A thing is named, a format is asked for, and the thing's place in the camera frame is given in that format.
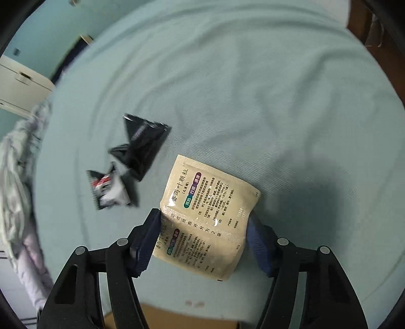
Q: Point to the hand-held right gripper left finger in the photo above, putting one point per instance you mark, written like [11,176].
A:
[152,235]

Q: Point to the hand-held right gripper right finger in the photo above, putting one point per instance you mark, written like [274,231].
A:
[258,246]

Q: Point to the beige printed sachet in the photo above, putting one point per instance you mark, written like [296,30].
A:
[205,202]

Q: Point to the brown cardboard box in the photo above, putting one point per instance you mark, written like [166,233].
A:
[177,319]

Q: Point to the black red white snack packet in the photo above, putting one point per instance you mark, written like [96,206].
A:
[107,189]

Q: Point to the small black snack packet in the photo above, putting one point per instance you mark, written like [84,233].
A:
[121,154]

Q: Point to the black triangular snack packet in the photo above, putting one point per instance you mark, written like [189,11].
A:
[145,142]

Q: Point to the pale pink cloth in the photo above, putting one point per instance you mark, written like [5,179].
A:
[31,269]

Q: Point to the crumpled grey blanket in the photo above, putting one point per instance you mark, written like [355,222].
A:
[15,177]

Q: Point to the teal bed sheet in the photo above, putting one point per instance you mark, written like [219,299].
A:
[253,95]

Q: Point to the dark patterned bag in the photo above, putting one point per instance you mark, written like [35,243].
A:
[71,60]

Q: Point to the white panel door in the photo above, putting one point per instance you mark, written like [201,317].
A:
[22,88]

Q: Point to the brown wooden bed frame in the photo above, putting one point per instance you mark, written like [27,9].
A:
[356,15]

